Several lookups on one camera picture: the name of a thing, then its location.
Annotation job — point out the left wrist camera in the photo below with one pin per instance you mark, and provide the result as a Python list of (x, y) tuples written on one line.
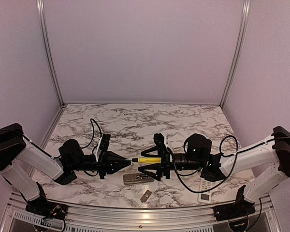
[(102, 145)]

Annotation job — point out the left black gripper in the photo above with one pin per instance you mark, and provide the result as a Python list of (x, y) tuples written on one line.
[(115, 167)]

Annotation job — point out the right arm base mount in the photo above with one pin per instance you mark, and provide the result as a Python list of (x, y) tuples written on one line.
[(239, 208)]

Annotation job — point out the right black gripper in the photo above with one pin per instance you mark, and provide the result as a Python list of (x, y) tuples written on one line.
[(164, 166)]

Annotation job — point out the yellow handle screwdriver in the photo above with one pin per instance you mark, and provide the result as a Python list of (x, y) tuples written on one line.
[(151, 160)]

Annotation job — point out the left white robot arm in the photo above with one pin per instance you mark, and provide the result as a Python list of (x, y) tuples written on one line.
[(18, 152)]

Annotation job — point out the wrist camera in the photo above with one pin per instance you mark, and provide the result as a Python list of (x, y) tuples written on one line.
[(102, 145), (161, 141)]

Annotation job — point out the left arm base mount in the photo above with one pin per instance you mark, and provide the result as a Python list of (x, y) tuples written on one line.
[(48, 209)]

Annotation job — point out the front aluminium table rail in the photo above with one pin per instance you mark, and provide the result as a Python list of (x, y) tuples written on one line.
[(85, 218)]

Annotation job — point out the white remote control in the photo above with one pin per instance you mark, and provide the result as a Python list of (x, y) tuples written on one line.
[(137, 178), (205, 196)]

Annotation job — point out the right aluminium frame post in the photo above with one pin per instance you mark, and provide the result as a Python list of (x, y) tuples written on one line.
[(237, 52)]

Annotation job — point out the aluminium frame post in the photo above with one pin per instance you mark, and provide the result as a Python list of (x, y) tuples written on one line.
[(237, 52), (47, 48)]

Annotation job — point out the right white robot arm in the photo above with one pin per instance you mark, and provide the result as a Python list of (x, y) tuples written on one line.
[(274, 150)]

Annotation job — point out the grey battery compartment cover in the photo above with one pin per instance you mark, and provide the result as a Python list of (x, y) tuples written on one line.
[(145, 196)]

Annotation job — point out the left aluminium frame post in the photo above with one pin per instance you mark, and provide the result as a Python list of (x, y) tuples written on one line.
[(47, 48)]

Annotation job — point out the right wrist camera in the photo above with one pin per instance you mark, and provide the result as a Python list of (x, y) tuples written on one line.
[(161, 141)]

